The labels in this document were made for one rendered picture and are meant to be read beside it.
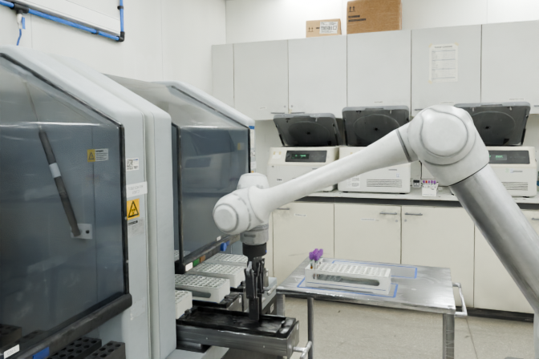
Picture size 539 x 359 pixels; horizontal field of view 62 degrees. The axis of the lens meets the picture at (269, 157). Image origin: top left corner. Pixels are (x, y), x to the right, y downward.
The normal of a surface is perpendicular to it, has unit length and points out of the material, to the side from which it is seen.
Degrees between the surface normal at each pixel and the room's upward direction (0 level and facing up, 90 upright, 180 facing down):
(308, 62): 90
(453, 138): 85
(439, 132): 85
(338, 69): 90
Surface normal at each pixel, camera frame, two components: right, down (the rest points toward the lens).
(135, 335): 0.95, 0.00
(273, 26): -0.31, 0.05
